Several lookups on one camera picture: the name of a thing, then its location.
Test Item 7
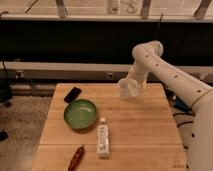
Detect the black phone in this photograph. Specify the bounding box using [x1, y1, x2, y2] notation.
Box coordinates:
[64, 87, 81, 103]

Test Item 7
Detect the white plastic bottle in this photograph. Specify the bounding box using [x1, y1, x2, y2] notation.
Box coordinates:
[97, 118, 110, 158]

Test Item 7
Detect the black floor cable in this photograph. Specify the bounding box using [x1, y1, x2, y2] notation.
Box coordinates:
[172, 111, 196, 129]

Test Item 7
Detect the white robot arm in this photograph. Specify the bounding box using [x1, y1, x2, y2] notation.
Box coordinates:
[127, 41, 213, 171]

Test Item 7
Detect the red-brown marker pen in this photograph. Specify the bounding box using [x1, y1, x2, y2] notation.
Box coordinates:
[68, 146, 85, 171]

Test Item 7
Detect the green bowl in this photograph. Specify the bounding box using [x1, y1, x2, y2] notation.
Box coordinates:
[64, 99, 97, 130]

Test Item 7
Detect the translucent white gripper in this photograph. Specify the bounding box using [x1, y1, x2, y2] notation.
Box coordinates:
[126, 78, 143, 98]

